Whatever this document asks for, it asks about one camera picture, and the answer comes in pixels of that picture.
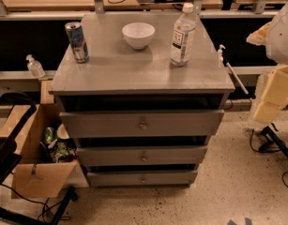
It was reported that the white bowl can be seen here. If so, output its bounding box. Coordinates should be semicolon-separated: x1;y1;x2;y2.
122;22;155;50

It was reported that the green can in box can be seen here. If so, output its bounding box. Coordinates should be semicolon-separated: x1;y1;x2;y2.
44;127;53;144

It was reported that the black floor cable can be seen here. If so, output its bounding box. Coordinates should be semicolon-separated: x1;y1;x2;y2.
250;127;288;191

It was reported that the black chair frame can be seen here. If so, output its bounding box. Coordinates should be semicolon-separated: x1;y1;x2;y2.
0;89;78;225

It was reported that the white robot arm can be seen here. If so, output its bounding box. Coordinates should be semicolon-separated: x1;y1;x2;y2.
252;2;288;124

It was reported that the grey top drawer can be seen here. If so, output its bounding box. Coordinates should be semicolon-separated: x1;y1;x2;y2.
60;110;224;138

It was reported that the grey drawer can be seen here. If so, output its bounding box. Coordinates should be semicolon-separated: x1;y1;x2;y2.
60;110;224;138
87;171;197;187
77;146;207;167

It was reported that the clear water bottle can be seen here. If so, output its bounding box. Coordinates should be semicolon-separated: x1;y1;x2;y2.
171;3;196;67

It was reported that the grabber reacher stick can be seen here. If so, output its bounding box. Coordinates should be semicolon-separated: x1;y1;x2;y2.
224;57;288;158

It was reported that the energy drink can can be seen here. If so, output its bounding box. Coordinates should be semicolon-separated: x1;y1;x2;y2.
65;22;88;63

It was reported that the small white pump bottle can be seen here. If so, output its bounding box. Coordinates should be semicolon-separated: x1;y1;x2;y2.
218;44;225;66

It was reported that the cardboard box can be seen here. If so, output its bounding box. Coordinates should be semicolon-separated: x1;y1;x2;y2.
12;104;77;199

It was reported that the grey drawer cabinet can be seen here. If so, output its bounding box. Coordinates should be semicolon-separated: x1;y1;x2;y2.
52;11;235;176

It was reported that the grey bottom drawer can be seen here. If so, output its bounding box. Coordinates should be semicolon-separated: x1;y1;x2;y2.
87;171;197;187

